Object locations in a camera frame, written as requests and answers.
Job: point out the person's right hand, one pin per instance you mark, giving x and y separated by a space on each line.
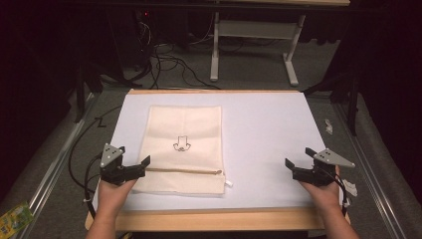
323 195

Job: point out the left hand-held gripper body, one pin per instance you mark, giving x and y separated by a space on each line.
116 172

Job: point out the white table mat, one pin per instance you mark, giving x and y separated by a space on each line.
265 139

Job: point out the white crumpled paper piece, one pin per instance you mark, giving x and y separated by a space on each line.
351 188

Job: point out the white metal desk frame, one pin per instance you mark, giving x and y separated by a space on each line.
255 30

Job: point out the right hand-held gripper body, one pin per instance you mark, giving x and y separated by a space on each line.
320 171

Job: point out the person's left hand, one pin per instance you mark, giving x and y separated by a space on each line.
112 195

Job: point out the metal floor rail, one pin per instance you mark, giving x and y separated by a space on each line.
53 166
368 172

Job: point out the small white crumpled scrap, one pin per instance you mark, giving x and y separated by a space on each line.
328 126

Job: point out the green printed packet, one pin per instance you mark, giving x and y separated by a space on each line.
13 220

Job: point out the cream cloth zipper bag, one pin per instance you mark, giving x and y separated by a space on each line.
185 149

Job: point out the black stand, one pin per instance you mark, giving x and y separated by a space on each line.
83 89
351 96

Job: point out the dark computer tower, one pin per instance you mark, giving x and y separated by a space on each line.
146 33

